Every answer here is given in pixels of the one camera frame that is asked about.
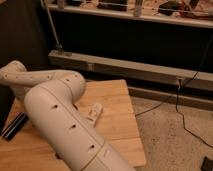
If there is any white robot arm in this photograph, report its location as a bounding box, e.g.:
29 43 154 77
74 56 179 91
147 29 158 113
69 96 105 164
0 61 135 171

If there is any black cable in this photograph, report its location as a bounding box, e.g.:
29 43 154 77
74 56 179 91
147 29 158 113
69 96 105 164
134 33 213 149

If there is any white remote control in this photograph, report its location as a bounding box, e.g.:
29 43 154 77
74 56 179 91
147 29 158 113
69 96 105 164
86 103 103 126

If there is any metal pole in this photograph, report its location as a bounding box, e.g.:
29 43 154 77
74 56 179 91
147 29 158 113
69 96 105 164
43 0 63 51

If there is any wooden table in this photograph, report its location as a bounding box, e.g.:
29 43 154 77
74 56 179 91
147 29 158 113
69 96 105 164
0 80 146 171

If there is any white shelf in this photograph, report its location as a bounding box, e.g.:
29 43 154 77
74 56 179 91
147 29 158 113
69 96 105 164
47 3 213 29

